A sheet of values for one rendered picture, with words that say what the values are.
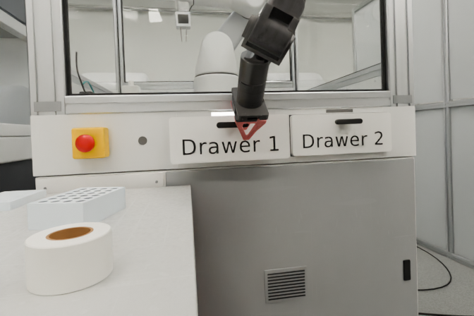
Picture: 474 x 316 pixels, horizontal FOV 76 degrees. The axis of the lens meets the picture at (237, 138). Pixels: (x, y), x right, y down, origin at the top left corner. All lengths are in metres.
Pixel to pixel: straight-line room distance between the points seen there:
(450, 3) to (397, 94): 1.60
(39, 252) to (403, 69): 0.94
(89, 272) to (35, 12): 0.72
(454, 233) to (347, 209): 1.65
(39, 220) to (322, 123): 0.66
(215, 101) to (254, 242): 0.39
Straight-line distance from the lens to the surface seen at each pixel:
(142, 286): 0.30
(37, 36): 0.90
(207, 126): 0.72
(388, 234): 1.01
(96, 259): 0.31
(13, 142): 1.52
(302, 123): 0.83
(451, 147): 2.44
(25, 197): 0.74
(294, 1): 0.58
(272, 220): 0.85
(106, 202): 0.53
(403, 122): 1.00
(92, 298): 0.30
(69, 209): 0.49
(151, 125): 0.80
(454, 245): 2.56
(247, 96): 0.62
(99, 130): 0.77
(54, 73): 0.87
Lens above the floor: 0.89
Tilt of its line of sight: 1 degrees down
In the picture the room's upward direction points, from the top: 2 degrees counter-clockwise
